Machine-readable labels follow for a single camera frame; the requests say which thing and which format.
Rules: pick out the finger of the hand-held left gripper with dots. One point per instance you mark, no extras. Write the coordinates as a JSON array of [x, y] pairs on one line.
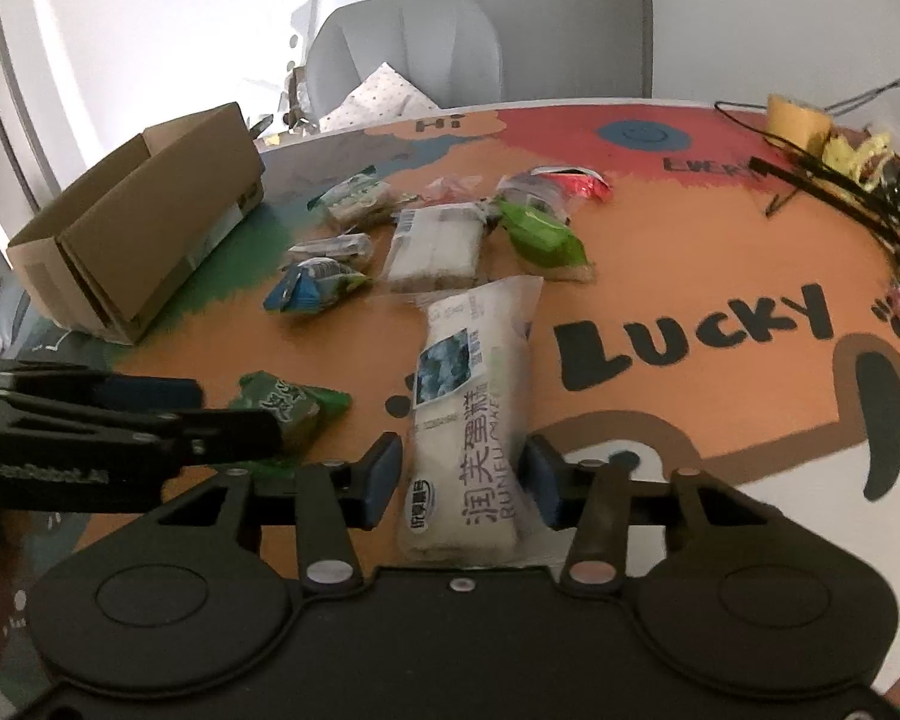
[[154, 391], [225, 439]]

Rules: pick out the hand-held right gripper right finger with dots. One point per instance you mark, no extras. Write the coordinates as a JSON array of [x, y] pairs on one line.
[[544, 487]]

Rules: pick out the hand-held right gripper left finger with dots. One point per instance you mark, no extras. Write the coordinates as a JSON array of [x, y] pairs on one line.
[[382, 484]]

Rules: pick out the long white cake packet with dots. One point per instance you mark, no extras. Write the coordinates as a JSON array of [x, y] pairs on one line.
[[465, 405]]

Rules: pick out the brown cardboard box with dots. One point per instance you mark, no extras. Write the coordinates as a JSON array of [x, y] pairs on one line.
[[142, 225]]

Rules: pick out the blue green snack packet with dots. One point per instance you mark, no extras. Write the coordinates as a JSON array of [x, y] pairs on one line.
[[315, 281]]

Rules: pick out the small clear wrapped packet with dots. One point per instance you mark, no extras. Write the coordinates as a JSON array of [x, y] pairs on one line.
[[334, 246]]

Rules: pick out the colourful printed table mat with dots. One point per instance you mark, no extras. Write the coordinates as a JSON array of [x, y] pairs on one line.
[[682, 315]]

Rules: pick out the white rice cracker packet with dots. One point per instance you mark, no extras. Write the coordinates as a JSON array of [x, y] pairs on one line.
[[435, 247]]

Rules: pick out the bright green wrapped packet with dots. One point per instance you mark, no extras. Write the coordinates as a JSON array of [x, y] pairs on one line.
[[544, 236]]

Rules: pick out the white green snack packet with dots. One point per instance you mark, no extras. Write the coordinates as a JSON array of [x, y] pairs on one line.
[[360, 199]]

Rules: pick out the clear pink snack packet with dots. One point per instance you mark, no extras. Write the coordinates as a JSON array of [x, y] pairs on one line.
[[454, 187]]

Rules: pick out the red silver snack packet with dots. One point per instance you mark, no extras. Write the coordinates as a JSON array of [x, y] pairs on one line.
[[570, 181]]

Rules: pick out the dotted white pillow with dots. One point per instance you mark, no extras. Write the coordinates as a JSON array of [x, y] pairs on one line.
[[379, 97]]

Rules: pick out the white board with holes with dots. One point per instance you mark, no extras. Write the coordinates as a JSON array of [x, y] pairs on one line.
[[294, 22]]

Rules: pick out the grey armchair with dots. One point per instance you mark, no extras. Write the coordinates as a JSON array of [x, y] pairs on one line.
[[405, 37]]

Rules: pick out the yellow tape roll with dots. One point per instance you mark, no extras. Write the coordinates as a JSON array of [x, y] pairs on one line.
[[795, 120]]

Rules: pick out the yellow crumpled wrapper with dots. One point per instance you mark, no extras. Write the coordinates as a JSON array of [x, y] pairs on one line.
[[859, 154]]

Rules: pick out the grey door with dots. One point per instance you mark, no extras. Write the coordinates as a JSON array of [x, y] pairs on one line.
[[562, 15]]

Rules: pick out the grey doorway frame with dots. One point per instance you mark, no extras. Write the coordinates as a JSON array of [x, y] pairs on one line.
[[7, 75]]

